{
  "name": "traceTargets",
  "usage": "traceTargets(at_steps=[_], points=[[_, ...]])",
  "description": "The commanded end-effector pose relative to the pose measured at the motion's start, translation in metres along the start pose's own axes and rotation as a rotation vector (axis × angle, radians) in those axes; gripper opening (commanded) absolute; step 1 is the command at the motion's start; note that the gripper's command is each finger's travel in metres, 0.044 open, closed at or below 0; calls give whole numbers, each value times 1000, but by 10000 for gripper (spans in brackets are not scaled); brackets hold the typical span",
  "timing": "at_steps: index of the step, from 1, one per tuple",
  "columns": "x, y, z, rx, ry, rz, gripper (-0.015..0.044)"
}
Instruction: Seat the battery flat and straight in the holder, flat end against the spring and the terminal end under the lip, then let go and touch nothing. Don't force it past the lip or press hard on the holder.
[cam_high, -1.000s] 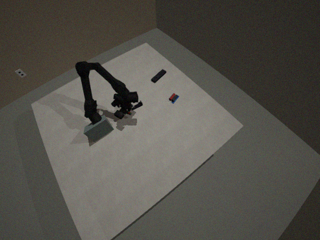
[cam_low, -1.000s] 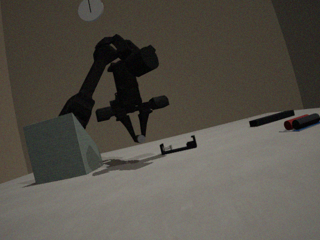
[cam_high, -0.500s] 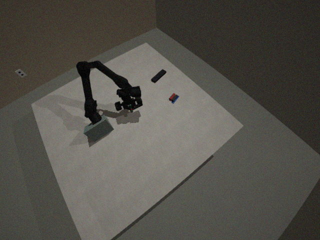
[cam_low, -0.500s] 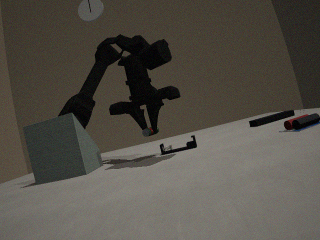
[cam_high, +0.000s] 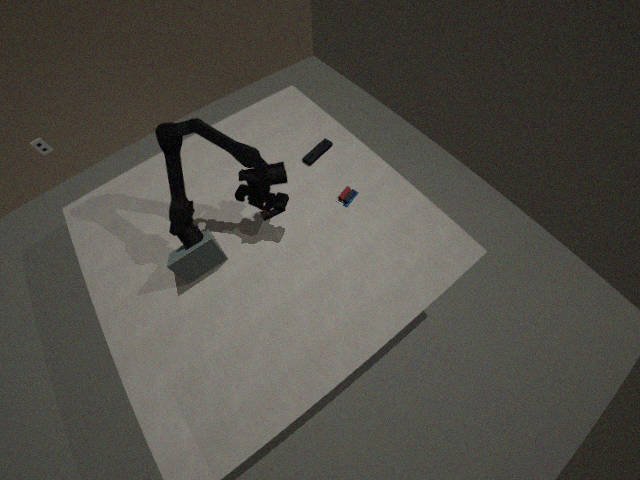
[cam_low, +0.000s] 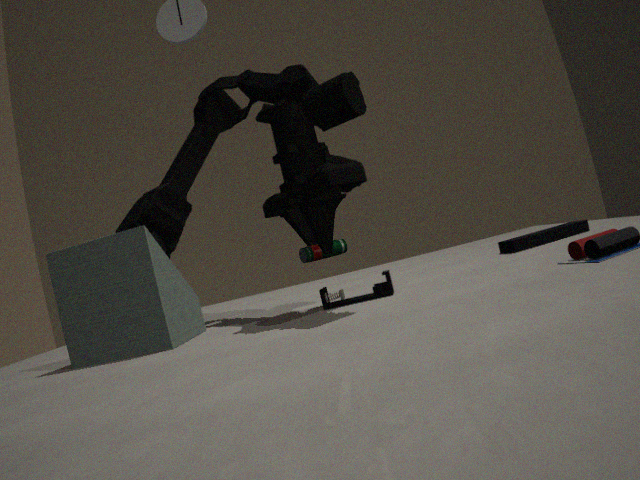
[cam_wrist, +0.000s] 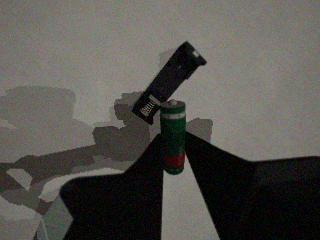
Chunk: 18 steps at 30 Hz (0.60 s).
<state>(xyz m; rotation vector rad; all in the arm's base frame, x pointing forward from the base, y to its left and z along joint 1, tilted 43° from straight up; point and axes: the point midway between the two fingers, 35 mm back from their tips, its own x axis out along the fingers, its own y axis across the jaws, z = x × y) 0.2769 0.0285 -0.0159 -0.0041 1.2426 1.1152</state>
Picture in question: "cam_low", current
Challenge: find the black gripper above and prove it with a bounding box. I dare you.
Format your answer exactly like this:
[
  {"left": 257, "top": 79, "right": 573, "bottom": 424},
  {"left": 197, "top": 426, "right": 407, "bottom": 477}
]
[{"left": 262, "top": 135, "right": 367, "bottom": 254}]

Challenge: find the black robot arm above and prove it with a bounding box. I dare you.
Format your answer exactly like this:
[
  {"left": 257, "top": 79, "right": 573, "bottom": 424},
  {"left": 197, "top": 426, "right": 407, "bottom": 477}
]
[{"left": 116, "top": 64, "right": 366, "bottom": 259}]

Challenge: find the black rectangular bar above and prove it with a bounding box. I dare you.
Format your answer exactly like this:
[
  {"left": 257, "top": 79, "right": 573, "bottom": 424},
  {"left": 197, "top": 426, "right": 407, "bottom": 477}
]
[{"left": 498, "top": 220, "right": 589, "bottom": 253}]

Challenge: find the black battery holder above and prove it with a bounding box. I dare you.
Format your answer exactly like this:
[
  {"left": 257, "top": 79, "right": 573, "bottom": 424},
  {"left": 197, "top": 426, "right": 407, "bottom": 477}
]
[{"left": 319, "top": 270, "right": 394, "bottom": 311}]

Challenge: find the green battery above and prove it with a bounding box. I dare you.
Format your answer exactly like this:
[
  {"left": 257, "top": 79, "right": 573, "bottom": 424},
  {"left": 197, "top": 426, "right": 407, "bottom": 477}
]
[{"left": 299, "top": 239, "right": 347, "bottom": 263}]

